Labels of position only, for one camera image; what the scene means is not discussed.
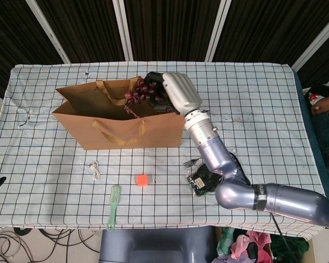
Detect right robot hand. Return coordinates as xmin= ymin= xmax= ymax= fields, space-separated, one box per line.
xmin=144 ymin=71 xmax=204 ymax=116

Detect dark red grape bunch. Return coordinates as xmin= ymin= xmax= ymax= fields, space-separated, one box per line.
xmin=124 ymin=77 xmax=162 ymax=119

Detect person bare forearm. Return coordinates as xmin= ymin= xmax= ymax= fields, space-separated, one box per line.
xmin=311 ymin=94 xmax=329 ymax=115

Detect brown paper bag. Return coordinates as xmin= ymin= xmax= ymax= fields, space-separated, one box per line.
xmin=52 ymin=76 xmax=187 ymax=151

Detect black item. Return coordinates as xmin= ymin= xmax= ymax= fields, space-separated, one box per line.
xmin=186 ymin=149 xmax=251 ymax=198

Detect metal fork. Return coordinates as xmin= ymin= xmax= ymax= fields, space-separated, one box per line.
xmin=183 ymin=158 xmax=202 ymax=169

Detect checked white tablecloth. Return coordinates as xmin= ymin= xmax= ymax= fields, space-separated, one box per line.
xmin=0 ymin=60 xmax=329 ymax=233

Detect orange cube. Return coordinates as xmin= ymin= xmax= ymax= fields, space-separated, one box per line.
xmin=135 ymin=174 xmax=149 ymax=187

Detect green scrub brush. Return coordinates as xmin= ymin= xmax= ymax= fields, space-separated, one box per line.
xmin=106 ymin=184 xmax=123 ymax=230

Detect dark grey robot torso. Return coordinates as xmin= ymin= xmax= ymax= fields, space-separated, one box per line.
xmin=98 ymin=226 xmax=218 ymax=263

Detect green checked cloth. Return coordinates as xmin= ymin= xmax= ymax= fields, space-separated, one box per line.
xmin=216 ymin=226 xmax=237 ymax=256

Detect pink cloth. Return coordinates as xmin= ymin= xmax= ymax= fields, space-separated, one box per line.
xmin=230 ymin=229 xmax=272 ymax=263

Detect dark green cloth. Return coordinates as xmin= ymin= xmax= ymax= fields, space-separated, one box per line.
xmin=270 ymin=235 xmax=310 ymax=263

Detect white partition frame post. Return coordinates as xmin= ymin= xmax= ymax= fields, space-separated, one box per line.
xmin=205 ymin=0 xmax=234 ymax=62
xmin=26 ymin=0 xmax=71 ymax=64
xmin=290 ymin=10 xmax=329 ymax=71
xmin=112 ymin=0 xmax=134 ymax=62

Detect black floor cables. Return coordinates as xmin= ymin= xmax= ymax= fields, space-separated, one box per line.
xmin=0 ymin=226 xmax=103 ymax=263

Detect white USB cable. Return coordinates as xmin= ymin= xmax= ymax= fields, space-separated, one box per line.
xmin=88 ymin=161 xmax=102 ymax=182

